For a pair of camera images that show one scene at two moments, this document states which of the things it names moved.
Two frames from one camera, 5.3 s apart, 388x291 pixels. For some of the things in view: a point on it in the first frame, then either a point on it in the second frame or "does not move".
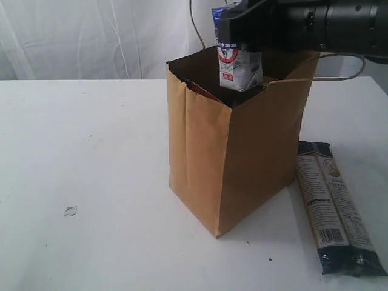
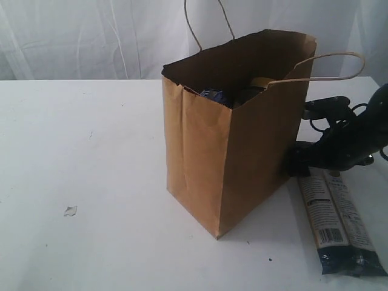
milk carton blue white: [239, 68] to [214, 94]
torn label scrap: [71, 211] does not move
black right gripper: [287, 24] to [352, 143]
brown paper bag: [227, 161] does not move
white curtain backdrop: [122, 39] does not move
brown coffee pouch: [199, 90] to [187, 89]
